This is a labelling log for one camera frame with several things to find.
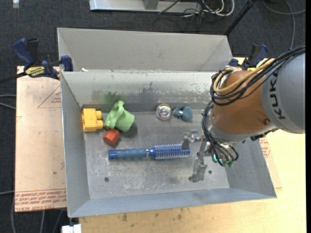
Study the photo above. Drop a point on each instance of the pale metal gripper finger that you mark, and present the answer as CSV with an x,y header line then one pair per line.
x,y
199,170
187,143

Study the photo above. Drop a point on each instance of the blue-green mushroom-shaped toy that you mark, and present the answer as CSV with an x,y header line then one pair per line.
x,y
185,113

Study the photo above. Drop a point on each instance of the grey metal bin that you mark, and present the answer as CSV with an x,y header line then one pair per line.
x,y
145,173

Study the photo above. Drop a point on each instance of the blue round hairbrush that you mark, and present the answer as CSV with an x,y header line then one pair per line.
x,y
136,153

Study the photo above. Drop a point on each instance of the light green plastic cup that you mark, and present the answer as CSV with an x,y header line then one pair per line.
x,y
122,120

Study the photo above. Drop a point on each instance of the red-brown small block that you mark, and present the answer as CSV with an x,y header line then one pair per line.
x,y
111,137

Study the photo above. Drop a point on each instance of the yellow toy building block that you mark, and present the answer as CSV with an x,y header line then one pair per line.
x,y
90,120

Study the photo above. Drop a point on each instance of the brown cardboard board, red print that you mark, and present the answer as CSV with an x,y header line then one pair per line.
x,y
39,142

